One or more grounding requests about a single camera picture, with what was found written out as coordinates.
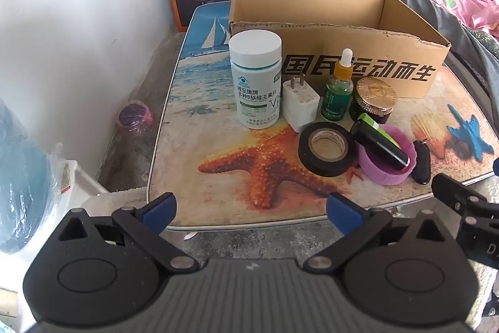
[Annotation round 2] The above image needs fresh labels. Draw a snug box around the purple bagged jar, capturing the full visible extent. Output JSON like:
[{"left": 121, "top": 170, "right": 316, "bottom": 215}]
[{"left": 118, "top": 101, "right": 153, "bottom": 133}]

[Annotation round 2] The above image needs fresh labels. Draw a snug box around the blue plastic bag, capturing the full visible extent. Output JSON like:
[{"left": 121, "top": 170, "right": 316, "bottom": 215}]
[{"left": 0, "top": 99, "right": 53, "bottom": 253}]

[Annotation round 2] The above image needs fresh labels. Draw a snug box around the black key fob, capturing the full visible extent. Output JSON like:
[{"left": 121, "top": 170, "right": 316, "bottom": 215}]
[{"left": 412, "top": 139, "right": 432, "bottom": 185}]

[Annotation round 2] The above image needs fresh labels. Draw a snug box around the gold lid cream jar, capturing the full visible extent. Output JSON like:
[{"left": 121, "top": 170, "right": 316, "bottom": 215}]
[{"left": 349, "top": 77, "right": 398, "bottom": 125}]

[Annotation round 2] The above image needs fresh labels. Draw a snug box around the white charger plug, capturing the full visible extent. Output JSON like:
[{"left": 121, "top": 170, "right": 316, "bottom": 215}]
[{"left": 281, "top": 76, "right": 321, "bottom": 133}]

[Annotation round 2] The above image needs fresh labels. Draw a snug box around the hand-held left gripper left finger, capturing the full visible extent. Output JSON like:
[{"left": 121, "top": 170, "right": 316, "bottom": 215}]
[{"left": 58, "top": 193, "right": 199, "bottom": 275}]

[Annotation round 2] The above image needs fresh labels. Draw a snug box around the black green tube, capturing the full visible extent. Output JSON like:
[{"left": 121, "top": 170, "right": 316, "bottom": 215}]
[{"left": 350, "top": 113, "right": 410, "bottom": 168}]

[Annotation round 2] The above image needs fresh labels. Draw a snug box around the white foam box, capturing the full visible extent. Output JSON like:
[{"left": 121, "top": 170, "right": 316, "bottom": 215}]
[{"left": 55, "top": 159, "right": 110, "bottom": 209}]

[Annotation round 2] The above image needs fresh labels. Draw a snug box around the brown cardboard box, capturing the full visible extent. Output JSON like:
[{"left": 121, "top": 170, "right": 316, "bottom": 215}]
[{"left": 229, "top": 0, "right": 452, "bottom": 100}]

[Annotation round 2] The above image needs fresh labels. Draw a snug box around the green dropper bottle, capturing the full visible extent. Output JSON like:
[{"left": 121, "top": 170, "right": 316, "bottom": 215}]
[{"left": 320, "top": 48, "right": 354, "bottom": 123}]

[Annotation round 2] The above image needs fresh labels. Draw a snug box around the white pill bottle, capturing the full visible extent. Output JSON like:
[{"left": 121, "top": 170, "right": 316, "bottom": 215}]
[{"left": 229, "top": 31, "right": 283, "bottom": 130}]

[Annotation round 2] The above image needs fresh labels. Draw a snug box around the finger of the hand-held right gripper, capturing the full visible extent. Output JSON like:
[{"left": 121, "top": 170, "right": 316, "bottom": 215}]
[{"left": 431, "top": 172, "right": 488, "bottom": 218}]

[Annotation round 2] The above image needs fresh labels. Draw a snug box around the black tape roll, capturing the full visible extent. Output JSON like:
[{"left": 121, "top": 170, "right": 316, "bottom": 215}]
[{"left": 298, "top": 121, "right": 357, "bottom": 178}]

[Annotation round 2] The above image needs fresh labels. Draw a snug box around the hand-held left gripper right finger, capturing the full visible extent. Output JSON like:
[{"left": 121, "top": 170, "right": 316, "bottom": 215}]
[{"left": 306, "top": 193, "right": 449, "bottom": 273}]

